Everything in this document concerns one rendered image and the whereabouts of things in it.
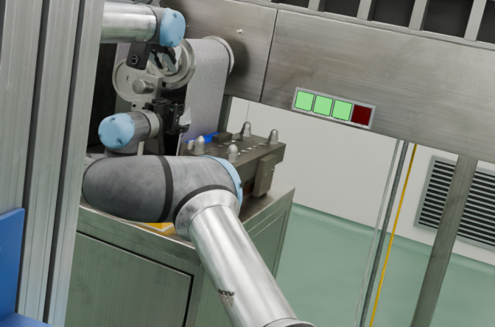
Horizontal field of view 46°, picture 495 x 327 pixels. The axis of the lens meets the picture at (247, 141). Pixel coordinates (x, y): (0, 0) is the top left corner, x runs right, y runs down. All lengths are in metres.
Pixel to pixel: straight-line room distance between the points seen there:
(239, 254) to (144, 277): 0.60
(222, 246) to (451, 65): 1.02
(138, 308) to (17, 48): 1.15
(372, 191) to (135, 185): 3.38
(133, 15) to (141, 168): 0.31
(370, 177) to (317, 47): 2.52
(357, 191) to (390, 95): 2.56
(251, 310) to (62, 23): 0.51
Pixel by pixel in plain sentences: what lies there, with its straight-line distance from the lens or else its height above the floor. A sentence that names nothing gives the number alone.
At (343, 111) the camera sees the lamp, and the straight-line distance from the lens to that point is 1.77.
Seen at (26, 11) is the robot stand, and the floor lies 1.42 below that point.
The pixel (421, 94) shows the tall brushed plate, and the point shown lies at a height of 1.28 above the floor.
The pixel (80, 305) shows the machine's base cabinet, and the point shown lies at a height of 0.63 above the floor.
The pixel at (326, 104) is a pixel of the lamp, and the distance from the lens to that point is 1.78.
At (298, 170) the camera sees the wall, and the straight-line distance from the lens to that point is 4.35.
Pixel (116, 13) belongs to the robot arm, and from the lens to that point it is 1.09.
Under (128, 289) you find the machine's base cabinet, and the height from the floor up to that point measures 0.72.
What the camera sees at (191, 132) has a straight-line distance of 1.68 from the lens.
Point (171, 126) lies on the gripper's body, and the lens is 1.50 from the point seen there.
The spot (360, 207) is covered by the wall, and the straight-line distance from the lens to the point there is 4.29.
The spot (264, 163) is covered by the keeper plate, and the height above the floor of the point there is 1.01.
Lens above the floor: 1.45
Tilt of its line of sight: 13 degrees down
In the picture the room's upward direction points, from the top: 11 degrees clockwise
